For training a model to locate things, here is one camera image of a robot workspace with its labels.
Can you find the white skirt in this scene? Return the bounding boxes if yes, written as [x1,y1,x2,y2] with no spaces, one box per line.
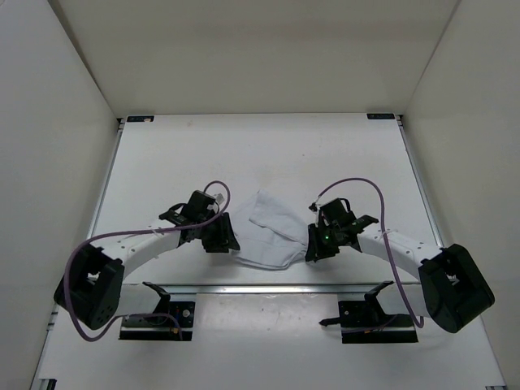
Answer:
[230,189,309,271]

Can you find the black corner label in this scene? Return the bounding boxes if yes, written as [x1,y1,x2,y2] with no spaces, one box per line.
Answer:
[366,113,395,120]
[126,115,154,123]

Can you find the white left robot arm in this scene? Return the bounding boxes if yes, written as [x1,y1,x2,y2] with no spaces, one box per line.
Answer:
[54,203,241,333]

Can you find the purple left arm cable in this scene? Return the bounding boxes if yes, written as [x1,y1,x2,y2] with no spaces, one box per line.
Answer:
[69,180,232,341]

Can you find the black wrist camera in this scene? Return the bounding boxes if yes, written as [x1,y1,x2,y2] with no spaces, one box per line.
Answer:
[182,190,217,221]
[320,197,356,227]

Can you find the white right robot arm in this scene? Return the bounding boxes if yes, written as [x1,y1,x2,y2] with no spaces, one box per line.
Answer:
[305,215,495,333]

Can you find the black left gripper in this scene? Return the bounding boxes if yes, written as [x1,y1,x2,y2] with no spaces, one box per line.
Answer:
[197,210,241,253]

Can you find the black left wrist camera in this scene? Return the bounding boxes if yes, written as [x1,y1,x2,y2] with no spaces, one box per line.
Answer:
[182,190,217,221]

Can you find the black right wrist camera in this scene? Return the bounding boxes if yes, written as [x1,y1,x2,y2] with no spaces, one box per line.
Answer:
[320,197,356,227]

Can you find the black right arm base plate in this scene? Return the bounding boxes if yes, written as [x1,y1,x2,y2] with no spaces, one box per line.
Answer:
[319,281,418,344]

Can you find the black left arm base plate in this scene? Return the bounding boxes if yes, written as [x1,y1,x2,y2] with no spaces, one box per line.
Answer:
[116,282,196,342]

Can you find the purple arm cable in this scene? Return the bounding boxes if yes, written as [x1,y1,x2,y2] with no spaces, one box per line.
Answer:
[69,180,232,341]
[312,176,426,328]

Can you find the black left corner label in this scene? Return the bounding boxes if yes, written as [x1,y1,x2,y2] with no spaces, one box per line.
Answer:
[126,115,154,123]

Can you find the black right corner label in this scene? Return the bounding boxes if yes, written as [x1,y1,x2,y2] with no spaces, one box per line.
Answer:
[366,113,395,120]

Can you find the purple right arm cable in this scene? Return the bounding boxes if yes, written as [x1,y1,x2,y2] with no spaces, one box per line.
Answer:
[312,176,426,328]

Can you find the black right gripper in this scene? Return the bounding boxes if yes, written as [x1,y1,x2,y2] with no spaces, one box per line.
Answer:
[306,222,340,262]

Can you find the aluminium table rail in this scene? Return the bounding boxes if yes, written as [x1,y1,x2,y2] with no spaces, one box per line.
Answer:
[121,283,423,297]

